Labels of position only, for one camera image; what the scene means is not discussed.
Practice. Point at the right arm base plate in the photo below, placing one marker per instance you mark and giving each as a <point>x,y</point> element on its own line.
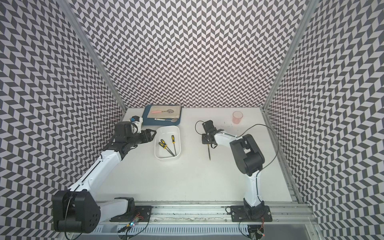
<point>254,214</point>

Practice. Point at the beige folded cloth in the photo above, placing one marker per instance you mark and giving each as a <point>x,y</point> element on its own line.
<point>176,114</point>

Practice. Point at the base wiring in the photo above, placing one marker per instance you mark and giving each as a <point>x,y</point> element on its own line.
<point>132,226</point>
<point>255,229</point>

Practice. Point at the aluminium front rail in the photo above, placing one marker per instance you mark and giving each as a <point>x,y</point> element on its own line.
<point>226,213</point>

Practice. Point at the pink translucent cup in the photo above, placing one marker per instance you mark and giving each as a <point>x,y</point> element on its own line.
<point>237,117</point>

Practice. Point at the left base wiring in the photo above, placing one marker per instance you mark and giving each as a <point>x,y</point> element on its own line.
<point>132,226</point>

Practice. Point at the dark teal tray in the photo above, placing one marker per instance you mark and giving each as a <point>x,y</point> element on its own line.
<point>152,122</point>

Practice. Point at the white handled spoon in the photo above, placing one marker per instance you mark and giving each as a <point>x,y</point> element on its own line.
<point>167,120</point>

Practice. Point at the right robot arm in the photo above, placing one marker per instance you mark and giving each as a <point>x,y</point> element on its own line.
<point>249,160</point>

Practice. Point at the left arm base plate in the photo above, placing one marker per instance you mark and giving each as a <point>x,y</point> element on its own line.
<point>141,212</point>

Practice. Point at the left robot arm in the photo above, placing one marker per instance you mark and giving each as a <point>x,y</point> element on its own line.
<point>75,210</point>

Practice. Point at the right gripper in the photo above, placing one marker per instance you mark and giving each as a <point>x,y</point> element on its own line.
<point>204,140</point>

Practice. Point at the white plastic storage box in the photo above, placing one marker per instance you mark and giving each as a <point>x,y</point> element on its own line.
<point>165,133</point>

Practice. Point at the pink handled spoon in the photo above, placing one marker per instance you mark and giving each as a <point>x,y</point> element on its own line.
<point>170,111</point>

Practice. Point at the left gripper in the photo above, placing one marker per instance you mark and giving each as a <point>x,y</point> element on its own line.
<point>148,135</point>

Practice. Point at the right base wiring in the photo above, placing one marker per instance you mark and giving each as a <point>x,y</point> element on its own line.
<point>255,229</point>

